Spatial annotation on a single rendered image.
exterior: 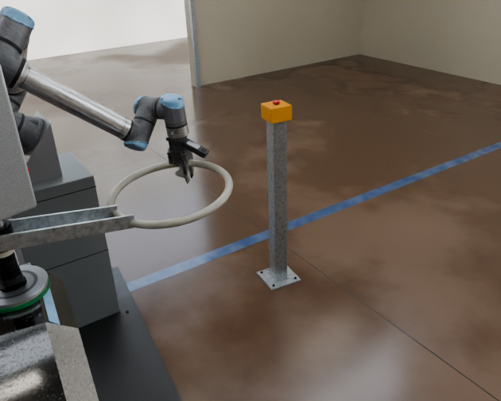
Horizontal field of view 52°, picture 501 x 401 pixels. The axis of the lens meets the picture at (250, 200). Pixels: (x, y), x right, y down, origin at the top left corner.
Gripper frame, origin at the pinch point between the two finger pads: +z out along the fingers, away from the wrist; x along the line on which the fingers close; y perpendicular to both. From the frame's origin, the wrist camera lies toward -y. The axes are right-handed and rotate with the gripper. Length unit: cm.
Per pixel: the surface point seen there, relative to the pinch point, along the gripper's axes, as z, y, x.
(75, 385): 16, 5, 99
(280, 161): 19, -28, -56
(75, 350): 11, 9, 90
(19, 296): -4, 26, 84
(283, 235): 66, -27, -54
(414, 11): 59, -124, -624
